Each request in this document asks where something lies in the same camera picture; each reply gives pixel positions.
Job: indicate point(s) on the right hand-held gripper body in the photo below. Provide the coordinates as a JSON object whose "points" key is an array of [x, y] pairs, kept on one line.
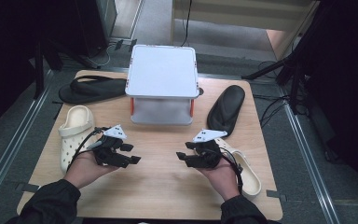
{"points": [[208, 154]]}

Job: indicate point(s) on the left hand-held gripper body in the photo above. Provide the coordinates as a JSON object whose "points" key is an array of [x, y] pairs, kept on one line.
{"points": [[105, 151]]}

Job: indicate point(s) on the cream perforated clog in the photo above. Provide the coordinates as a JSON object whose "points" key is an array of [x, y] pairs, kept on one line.
{"points": [[74, 124], [250, 177]]}

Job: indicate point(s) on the black flip-flop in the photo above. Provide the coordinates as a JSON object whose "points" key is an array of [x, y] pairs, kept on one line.
{"points": [[227, 105], [90, 90]]}

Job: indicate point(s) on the white shoe rack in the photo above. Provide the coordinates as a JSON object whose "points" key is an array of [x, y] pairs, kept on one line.
{"points": [[161, 71]]}

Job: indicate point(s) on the person's left hand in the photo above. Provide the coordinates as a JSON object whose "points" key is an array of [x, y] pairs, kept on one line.
{"points": [[82, 171]]}

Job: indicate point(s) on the person's right hand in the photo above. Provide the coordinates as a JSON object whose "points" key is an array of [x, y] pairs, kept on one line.
{"points": [[225, 180]]}

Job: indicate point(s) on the black table grommet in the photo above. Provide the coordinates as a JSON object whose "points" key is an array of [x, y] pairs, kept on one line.
{"points": [[201, 91]]}

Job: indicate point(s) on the grey tape strip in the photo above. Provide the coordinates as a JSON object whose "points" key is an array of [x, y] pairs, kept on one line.
{"points": [[276, 195], [28, 187]]}

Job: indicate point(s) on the black power plugs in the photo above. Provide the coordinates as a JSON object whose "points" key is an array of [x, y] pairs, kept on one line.
{"points": [[126, 44]]}

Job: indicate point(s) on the black tripod stand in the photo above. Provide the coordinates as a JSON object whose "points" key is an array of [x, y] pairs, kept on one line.
{"points": [[267, 69]]}

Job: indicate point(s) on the black metal stand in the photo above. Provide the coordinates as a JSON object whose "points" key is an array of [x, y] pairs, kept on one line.
{"points": [[38, 71]]}

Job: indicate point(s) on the dark cabinet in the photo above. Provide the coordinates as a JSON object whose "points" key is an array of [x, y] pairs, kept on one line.
{"points": [[93, 25]]}

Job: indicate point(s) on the beige wooden furniture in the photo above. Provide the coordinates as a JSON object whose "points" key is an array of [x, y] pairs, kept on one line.
{"points": [[245, 14]]}

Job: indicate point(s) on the metal floor rail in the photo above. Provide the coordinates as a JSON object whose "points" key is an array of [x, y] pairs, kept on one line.
{"points": [[310, 161], [15, 146]]}

